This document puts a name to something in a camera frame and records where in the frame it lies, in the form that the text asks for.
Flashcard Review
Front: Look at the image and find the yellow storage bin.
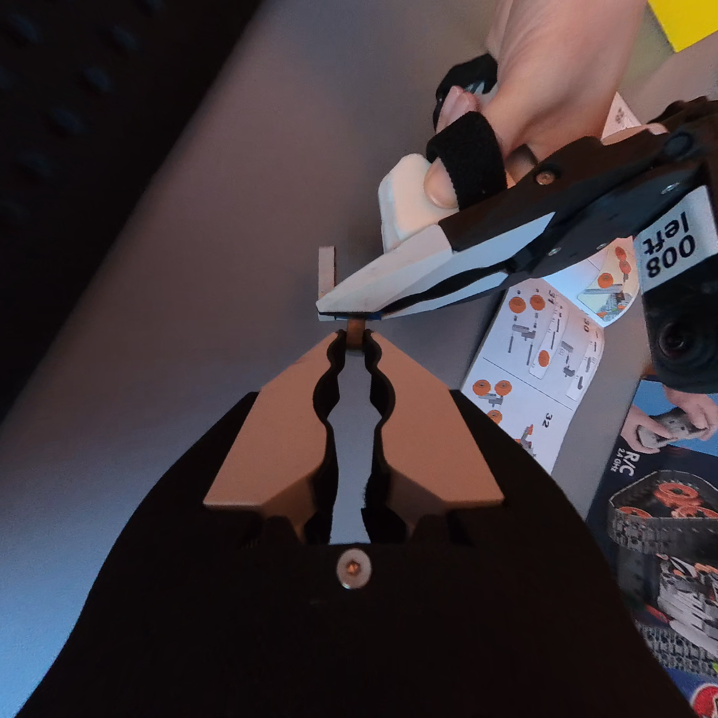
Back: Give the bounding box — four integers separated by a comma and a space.
648, 0, 718, 54

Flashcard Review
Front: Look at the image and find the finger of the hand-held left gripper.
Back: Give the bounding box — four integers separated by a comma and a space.
315, 213, 557, 323
386, 269, 512, 322

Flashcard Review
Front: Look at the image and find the small white paper sheet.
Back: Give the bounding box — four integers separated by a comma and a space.
603, 92, 668, 147

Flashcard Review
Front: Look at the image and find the person's left hand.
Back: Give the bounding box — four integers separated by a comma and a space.
424, 0, 647, 209

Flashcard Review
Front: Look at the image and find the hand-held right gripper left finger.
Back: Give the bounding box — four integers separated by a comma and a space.
203, 330, 341, 544

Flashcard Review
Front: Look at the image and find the black studded floor mat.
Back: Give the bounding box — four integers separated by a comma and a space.
0, 0, 264, 427

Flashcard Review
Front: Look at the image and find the grey desk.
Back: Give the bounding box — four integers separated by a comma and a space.
0, 0, 718, 718

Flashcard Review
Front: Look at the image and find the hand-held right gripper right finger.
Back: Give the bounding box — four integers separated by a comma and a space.
362, 329, 504, 544

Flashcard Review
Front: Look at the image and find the grey beam with blue pins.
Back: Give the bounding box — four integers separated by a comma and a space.
317, 246, 385, 323

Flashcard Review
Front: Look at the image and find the open instruction booklet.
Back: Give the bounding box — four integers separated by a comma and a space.
460, 241, 641, 475

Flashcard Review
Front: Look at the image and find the robot kit box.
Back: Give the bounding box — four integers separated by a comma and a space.
586, 378, 718, 718

